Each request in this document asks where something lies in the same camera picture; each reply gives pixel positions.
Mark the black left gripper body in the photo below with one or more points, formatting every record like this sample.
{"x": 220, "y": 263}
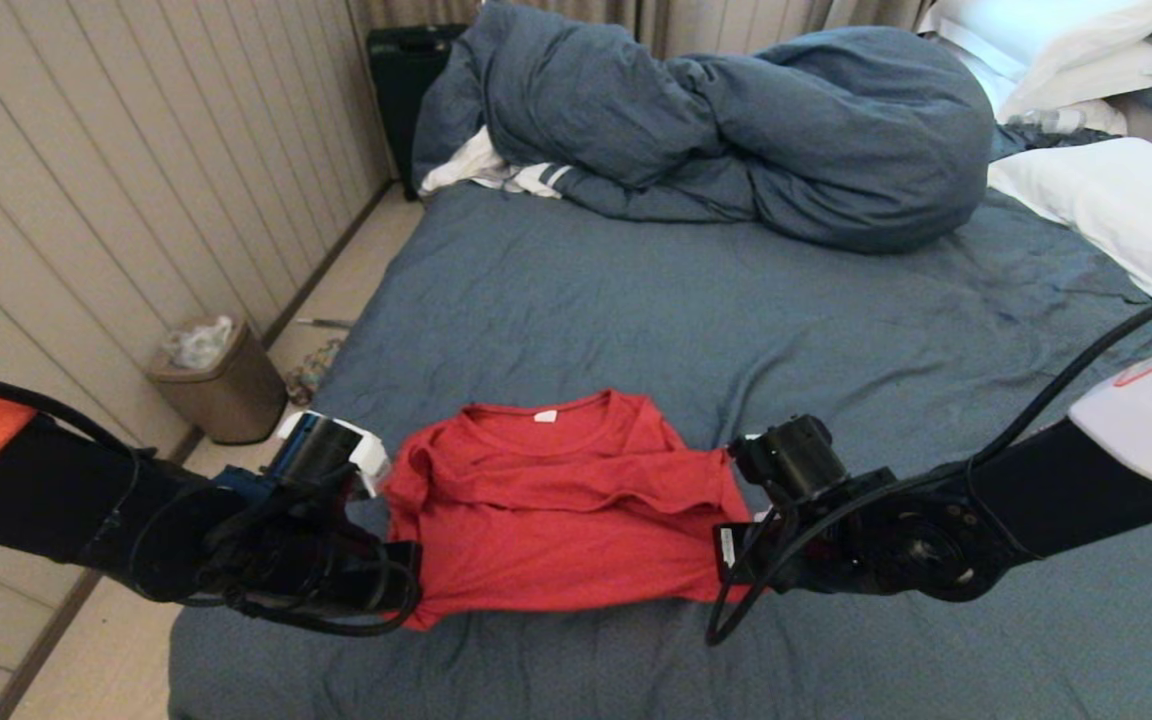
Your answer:
{"x": 316, "y": 570}

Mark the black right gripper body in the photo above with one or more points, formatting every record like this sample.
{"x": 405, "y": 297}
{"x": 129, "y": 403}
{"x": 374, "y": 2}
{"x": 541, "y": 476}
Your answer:
{"x": 806, "y": 540}

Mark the red printed t-shirt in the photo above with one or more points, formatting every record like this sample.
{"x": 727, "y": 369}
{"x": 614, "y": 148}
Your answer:
{"x": 566, "y": 530}

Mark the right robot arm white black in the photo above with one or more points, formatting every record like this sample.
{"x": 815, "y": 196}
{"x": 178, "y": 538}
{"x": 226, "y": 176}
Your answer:
{"x": 1066, "y": 490}

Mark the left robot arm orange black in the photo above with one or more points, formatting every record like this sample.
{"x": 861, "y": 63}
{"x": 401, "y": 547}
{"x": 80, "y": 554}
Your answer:
{"x": 46, "y": 500}

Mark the brown trash bin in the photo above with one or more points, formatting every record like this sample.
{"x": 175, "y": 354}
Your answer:
{"x": 236, "y": 400}

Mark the patterned slipper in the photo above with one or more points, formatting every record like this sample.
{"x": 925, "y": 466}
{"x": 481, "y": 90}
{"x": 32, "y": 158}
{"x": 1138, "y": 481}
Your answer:
{"x": 311, "y": 372}

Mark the crumpled blue duvet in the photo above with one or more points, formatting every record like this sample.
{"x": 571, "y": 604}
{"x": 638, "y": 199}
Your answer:
{"x": 836, "y": 148}

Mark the white striped garment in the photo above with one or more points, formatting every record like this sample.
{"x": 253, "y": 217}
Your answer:
{"x": 466, "y": 167}

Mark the large white pillow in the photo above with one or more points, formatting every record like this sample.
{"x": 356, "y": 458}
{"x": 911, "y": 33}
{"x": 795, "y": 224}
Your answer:
{"x": 1136, "y": 210}

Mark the black suitcase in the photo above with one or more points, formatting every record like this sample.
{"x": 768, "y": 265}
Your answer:
{"x": 401, "y": 97}

